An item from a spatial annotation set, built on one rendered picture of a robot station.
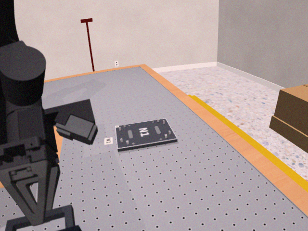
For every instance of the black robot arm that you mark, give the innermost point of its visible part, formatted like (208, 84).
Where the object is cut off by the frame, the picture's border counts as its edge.
(22, 73)

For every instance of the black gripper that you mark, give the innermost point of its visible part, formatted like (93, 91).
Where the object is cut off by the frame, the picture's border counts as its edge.
(39, 165)

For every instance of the white label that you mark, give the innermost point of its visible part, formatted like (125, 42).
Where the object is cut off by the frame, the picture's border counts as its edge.
(108, 140)

